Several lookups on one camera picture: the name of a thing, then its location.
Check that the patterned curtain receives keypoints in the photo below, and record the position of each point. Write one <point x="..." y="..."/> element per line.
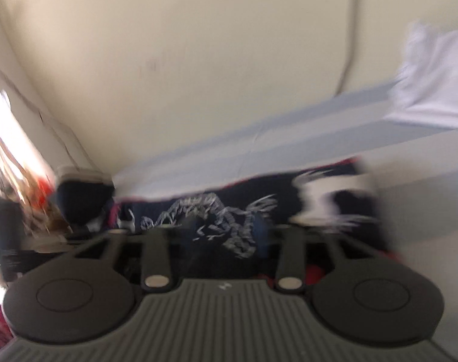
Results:
<point x="10" y="151"/>

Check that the white folded cloth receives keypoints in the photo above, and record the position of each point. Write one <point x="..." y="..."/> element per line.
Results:
<point x="436" y="83"/>

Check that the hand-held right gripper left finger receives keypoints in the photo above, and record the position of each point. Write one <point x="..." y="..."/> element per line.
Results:
<point x="155" y="250"/>

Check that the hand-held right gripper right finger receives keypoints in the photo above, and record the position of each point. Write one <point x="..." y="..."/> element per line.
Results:
<point x="290" y="252"/>

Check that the navy skeleton print garment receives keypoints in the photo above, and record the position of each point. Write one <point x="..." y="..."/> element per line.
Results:
<point x="221" y="211"/>

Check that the dark cloth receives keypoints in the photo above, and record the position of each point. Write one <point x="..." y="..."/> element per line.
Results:
<point x="83" y="203"/>

